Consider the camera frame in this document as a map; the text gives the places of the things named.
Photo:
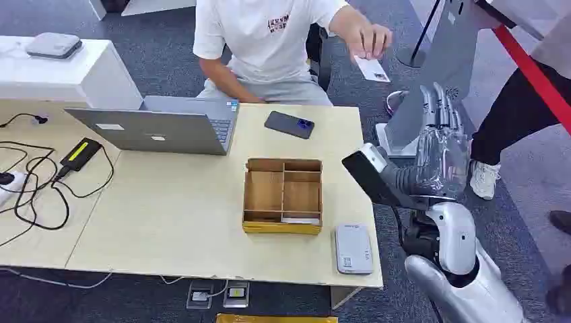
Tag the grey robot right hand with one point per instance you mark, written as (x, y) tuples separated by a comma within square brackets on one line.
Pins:
[(441, 160)]

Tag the white printed card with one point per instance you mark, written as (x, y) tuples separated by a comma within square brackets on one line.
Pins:
[(374, 70)]

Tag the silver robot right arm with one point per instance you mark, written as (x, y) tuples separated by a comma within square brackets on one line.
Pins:
[(459, 249)]

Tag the standing person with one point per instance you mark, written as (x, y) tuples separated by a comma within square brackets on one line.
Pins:
[(513, 116)]

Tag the grey kiosk stand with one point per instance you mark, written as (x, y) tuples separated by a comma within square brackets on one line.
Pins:
[(446, 53)]

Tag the black stanchion pole with base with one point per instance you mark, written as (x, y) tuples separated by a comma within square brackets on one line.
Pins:
[(412, 57)]

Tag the grey flat card reader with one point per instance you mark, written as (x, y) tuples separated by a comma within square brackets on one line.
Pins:
[(353, 248)]

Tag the red barrier belt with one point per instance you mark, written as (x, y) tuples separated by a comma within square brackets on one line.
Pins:
[(535, 78)]

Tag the black shoe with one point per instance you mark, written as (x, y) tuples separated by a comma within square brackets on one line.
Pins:
[(561, 221)]

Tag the seated person's left hand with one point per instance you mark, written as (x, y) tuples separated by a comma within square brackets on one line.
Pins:
[(370, 40)]

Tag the dark blue smartphone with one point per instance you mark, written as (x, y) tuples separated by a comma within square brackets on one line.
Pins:
[(289, 125)]

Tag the black chair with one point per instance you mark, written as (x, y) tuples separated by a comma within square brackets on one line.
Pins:
[(319, 53)]

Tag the wooden divided card box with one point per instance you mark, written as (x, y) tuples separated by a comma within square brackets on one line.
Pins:
[(282, 196)]

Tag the seated person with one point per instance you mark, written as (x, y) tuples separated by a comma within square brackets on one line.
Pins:
[(263, 40)]

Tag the yellow cardboard box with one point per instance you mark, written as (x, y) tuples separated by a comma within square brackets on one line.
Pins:
[(276, 318)]

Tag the silver floor socket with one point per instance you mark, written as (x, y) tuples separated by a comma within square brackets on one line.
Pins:
[(200, 295), (236, 294)]

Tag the grey open laptop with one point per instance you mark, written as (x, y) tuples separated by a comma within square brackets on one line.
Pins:
[(156, 131)]

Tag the black adapter with yellow label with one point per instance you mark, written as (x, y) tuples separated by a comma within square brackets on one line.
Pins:
[(81, 154)]

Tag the grey flat device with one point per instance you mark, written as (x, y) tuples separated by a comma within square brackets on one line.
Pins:
[(53, 45)]

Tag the white power strip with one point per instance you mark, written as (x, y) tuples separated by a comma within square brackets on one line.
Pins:
[(11, 186)]

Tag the black white wrist camera box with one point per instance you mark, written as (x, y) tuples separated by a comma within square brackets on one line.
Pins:
[(368, 176)]

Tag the white pedestal cabinet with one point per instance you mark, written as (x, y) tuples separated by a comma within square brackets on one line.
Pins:
[(67, 76)]

